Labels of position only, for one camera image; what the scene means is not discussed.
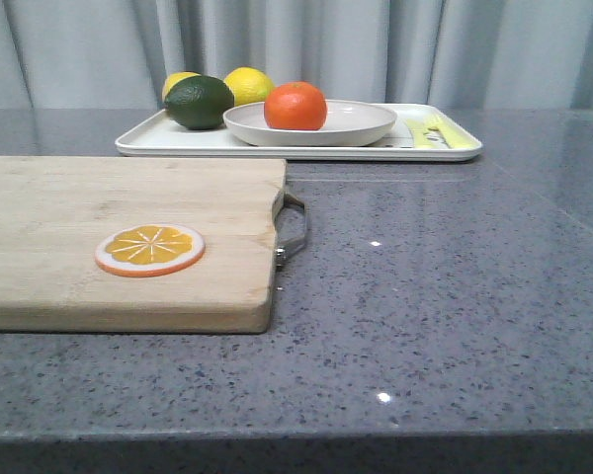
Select wooden cutting board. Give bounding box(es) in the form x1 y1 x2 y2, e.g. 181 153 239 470
0 156 287 333

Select orange mandarin fruit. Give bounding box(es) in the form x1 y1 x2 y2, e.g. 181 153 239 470
264 81 327 131

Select yellow lemon right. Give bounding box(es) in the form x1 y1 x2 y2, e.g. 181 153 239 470
223 67 275 107

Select green lime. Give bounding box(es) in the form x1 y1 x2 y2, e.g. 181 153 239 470
164 75 234 130

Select yellow plastic knife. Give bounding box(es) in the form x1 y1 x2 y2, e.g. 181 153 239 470
404 118 434 149

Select yellow lemon left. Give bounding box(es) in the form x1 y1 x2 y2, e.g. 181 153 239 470
161 71 199 101

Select metal cutting board handle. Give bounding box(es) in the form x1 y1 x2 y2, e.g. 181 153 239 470
273 192 309 269

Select white rectangular tray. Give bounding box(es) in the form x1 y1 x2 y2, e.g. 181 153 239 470
115 100 483 162

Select yellow plastic fork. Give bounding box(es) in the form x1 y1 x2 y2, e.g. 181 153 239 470
425 115 475 149

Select grey curtain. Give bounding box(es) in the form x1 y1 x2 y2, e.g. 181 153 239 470
0 1 593 110

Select orange slice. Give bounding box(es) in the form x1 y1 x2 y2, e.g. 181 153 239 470
94 223 206 277

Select yellow lemon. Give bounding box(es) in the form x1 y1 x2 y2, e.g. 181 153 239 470
161 71 199 101
223 67 275 107

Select white round plate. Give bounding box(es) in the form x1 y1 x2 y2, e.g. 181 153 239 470
222 99 399 148

